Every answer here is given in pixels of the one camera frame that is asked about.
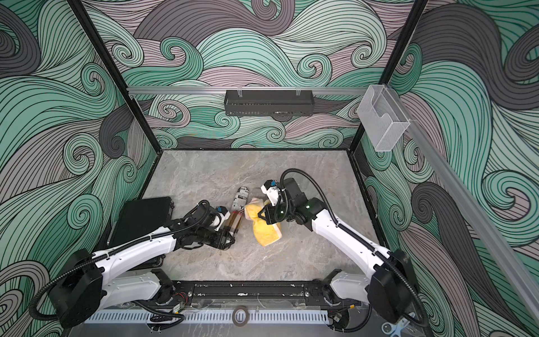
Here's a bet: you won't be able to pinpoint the black tape roll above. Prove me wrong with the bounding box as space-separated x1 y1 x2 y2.
232 306 250 327

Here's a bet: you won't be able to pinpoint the aluminium rail back wall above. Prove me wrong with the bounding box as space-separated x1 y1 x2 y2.
126 86 368 96

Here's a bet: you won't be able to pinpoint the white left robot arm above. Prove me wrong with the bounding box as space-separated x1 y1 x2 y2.
46 200 234 328

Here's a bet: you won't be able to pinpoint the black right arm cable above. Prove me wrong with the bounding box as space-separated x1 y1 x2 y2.
279 168 428 327

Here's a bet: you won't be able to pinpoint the black flat box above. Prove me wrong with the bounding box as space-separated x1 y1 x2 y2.
107 197 174 247

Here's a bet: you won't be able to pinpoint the aluminium rail wall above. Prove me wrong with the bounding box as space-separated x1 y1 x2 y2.
386 87 538 322
126 86 368 96

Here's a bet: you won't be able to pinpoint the yellow pink microfiber cloth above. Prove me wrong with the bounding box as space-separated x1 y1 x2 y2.
244 198 282 247

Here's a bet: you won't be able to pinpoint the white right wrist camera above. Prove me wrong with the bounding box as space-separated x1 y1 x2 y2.
261 180 280 206

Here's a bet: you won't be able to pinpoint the blue scissors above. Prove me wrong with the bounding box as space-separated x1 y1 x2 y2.
381 319 409 337

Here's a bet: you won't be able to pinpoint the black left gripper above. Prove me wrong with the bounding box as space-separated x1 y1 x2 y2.
194 227 235 249

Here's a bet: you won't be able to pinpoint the black corner frame post left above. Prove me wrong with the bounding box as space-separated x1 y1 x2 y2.
67 0 163 155

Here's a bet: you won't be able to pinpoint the white perforated cable duct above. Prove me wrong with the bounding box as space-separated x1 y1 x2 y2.
85 309 329 325

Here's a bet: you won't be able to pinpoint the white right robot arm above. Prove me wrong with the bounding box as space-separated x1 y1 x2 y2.
260 178 418 324

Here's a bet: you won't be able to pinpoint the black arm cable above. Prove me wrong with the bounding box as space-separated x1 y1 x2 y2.
28 199 211 322
279 168 428 327

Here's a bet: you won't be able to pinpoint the aluminium rail right wall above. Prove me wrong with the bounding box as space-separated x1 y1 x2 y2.
386 87 538 322

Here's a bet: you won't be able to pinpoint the black wall tray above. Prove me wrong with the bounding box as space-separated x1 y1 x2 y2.
224 89 315 117

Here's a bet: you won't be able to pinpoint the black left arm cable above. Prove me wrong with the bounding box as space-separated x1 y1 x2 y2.
28 199 211 322

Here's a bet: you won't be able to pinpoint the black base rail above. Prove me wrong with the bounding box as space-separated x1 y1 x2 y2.
175 280 360 307

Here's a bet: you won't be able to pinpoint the black corner frame post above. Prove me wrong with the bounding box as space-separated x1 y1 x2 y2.
67 0 163 155
350 1 428 152

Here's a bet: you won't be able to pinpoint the clear acrylic wall holder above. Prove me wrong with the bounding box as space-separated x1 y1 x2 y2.
357 84 410 152

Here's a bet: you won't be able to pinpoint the black corner frame post right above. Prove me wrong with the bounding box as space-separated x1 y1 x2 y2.
350 1 428 152

